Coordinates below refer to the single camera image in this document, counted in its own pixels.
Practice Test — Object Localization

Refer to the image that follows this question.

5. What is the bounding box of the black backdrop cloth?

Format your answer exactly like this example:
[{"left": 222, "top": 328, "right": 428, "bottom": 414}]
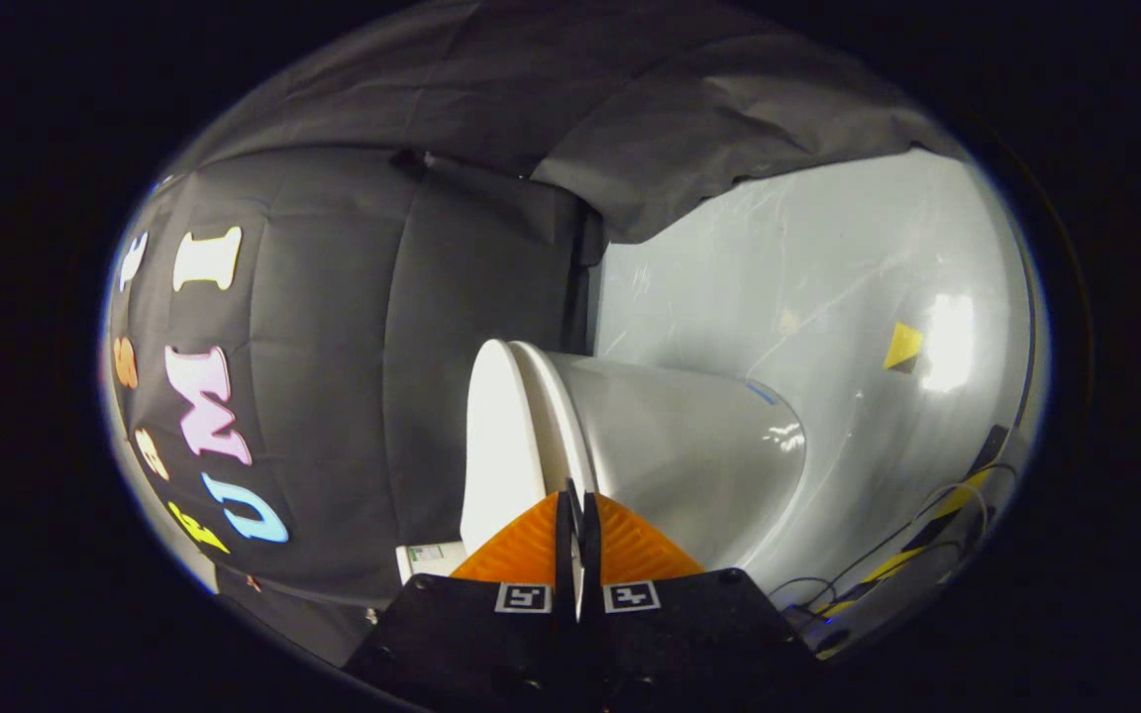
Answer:
[{"left": 100, "top": 0, "right": 970, "bottom": 666}]

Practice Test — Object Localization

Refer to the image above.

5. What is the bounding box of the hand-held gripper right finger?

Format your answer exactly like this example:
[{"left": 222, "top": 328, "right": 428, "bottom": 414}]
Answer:
[{"left": 578, "top": 489, "right": 821, "bottom": 713}]

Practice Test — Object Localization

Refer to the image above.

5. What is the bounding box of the yellow floor sticker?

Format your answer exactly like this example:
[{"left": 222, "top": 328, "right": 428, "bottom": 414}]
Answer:
[{"left": 882, "top": 321, "right": 926, "bottom": 374}]

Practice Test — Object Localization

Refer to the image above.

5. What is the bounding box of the white toilet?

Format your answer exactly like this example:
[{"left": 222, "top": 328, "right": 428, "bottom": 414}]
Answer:
[{"left": 396, "top": 341, "right": 810, "bottom": 607}]

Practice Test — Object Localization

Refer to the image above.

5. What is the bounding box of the thin dark cable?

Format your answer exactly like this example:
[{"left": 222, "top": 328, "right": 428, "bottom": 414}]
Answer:
[{"left": 769, "top": 460, "right": 1019, "bottom": 635}]

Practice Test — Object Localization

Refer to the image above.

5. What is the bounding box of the white toilet lid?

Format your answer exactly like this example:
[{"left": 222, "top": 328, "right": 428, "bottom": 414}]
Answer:
[{"left": 459, "top": 340, "right": 549, "bottom": 558}]

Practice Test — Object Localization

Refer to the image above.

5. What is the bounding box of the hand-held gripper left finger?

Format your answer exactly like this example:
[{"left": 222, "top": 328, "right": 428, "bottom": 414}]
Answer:
[{"left": 343, "top": 479, "right": 579, "bottom": 713}]

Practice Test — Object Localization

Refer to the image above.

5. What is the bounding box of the yellow black striped floor tape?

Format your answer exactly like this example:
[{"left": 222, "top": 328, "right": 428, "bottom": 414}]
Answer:
[{"left": 816, "top": 424, "right": 1013, "bottom": 621}]

